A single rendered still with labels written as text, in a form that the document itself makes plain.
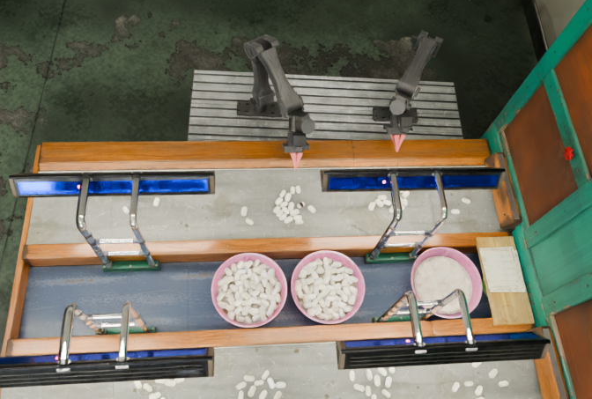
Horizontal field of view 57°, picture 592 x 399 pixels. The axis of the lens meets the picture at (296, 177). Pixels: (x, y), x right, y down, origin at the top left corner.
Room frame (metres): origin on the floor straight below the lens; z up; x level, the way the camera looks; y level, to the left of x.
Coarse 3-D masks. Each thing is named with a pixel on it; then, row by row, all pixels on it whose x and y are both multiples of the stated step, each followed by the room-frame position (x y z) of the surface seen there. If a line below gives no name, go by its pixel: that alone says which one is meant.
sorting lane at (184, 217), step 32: (224, 192) 0.87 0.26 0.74; (256, 192) 0.89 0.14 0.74; (288, 192) 0.92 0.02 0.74; (320, 192) 0.95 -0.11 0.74; (352, 192) 0.98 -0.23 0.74; (384, 192) 1.00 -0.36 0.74; (416, 192) 1.03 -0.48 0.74; (448, 192) 1.06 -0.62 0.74; (480, 192) 1.09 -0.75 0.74; (32, 224) 0.59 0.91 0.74; (64, 224) 0.61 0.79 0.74; (96, 224) 0.64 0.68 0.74; (128, 224) 0.66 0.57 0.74; (160, 224) 0.69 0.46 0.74; (192, 224) 0.71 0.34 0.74; (224, 224) 0.74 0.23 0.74; (256, 224) 0.76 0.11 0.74; (288, 224) 0.79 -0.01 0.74; (320, 224) 0.82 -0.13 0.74; (352, 224) 0.84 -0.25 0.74; (384, 224) 0.87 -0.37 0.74; (416, 224) 0.90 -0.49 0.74; (448, 224) 0.92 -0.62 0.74; (480, 224) 0.95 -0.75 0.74
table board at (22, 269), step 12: (36, 156) 0.86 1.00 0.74; (36, 168) 0.81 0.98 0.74; (24, 228) 0.57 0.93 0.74; (24, 240) 0.52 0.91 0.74; (24, 264) 0.45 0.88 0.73; (24, 276) 0.41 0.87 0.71; (12, 288) 0.35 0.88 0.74; (24, 288) 0.37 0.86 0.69; (12, 300) 0.31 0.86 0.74; (24, 300) 0.33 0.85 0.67; (12, 312) 0.28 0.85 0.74; (12, 324) 0.24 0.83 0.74; (12, 336) 0.20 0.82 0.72; (0, 396) 0.02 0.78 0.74
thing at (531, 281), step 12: (492, 132) 1.34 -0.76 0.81; (492, 144) 1.30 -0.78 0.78; (516, 228) 0.93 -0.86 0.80; (516, 240) 0.89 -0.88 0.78; (528, 252) 0.83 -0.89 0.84; (528, 264) 0.79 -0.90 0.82; (528, 276) 0.75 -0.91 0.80; (528, 288) 0.71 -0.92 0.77; (540, 288) 0.70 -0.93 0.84; (540, 300) 0.65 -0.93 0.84; (540, 312) 0.62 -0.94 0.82; (540, 324) 0.58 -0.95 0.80
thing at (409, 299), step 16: (400, 304) 0.49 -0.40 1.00; (416, 304) 0.47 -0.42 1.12; (432, 304) 0.52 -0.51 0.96; (464, 304) 0.49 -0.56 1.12; (384, 320) 0.49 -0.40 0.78; (400, 320) 0.52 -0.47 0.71; (416, 320) 0.42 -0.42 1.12; (464, 320) 0.45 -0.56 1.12; (416, 336) 0.37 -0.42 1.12; (416, 352) 0.33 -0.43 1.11
